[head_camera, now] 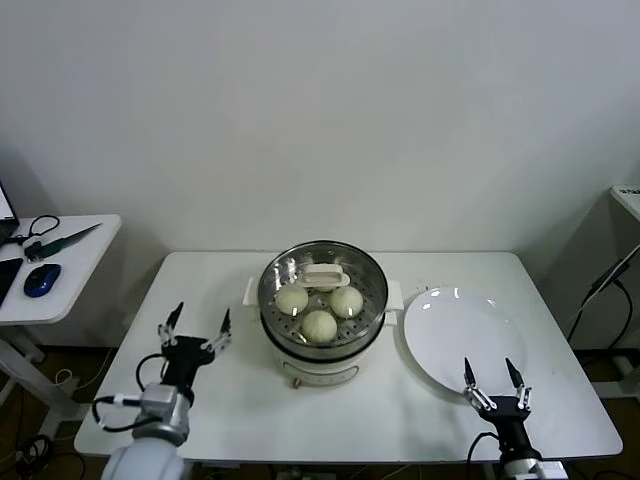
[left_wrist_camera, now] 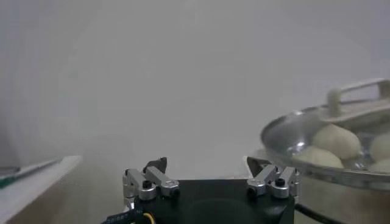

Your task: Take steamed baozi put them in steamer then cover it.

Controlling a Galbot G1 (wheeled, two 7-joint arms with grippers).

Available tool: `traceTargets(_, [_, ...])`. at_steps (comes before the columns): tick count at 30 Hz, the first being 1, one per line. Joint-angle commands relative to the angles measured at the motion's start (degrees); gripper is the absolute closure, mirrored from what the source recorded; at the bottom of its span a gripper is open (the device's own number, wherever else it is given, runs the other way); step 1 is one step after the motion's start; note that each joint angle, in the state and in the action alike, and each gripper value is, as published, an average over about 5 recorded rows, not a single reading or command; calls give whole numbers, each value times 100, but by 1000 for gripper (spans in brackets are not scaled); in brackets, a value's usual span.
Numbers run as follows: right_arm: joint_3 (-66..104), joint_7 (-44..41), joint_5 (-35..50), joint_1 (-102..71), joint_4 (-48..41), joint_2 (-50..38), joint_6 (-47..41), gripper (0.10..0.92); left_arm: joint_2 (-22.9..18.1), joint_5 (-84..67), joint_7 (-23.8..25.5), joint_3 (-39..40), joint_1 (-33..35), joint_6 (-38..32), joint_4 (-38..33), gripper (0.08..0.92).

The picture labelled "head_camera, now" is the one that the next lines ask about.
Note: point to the blue computer mouse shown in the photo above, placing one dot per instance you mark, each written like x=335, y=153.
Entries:
x=42, y=279

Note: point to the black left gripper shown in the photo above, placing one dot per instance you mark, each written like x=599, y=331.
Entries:
x=187, y=357

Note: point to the steel steamer basket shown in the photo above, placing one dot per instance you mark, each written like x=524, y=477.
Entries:
x=370, y=320

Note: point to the open laptop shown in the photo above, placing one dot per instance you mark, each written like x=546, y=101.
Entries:
x=4, y=205

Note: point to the white electric cooker base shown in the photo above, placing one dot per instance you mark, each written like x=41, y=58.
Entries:
x=320, y=367

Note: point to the green pointed strip tool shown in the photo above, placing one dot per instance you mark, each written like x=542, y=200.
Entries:
x=60, y=243

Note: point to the white round plate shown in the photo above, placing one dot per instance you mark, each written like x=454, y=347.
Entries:
x=465, y=330

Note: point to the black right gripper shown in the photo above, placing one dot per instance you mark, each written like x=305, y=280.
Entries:
x=510, y=417

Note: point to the black flat phone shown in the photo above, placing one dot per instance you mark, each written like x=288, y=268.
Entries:
x=7, y=277

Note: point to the white steamed baozi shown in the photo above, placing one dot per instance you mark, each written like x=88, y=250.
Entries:
x=319, y=326
x=292, y=300
x=325, y=289
x=346, y=301

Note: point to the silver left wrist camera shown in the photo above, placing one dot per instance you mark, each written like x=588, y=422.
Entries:
x=160, y=400

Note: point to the round glass lid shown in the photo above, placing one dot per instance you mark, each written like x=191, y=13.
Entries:
x=325, y=276

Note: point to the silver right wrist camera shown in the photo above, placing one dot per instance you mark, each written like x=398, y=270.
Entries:
x=550, y=471

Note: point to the white side desk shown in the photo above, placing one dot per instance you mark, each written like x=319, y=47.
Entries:
x=75, y=280

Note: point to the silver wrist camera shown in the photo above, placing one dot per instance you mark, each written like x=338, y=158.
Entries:
x=550, y=471
x=160, y=400

